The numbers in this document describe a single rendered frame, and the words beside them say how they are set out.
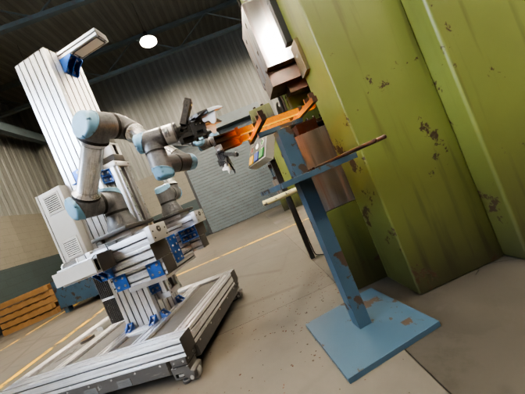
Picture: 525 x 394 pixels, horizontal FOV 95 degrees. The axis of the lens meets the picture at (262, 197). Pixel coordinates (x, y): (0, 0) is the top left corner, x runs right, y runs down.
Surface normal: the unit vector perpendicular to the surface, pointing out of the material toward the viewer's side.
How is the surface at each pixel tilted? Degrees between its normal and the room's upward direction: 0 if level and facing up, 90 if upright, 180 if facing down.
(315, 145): 90
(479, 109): 90
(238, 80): 90
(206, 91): 90
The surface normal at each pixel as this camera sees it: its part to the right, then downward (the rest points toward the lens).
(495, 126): 0.06, -0.01
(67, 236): -0.18, 0.09
